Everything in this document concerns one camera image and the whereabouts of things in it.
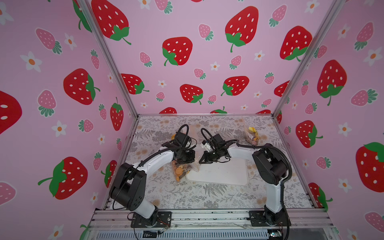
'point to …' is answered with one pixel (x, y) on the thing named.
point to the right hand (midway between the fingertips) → (197, 164)
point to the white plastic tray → (234, 171)
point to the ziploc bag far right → (251, 134)
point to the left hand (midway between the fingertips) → (196, 159)
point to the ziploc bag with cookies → (181, 170)
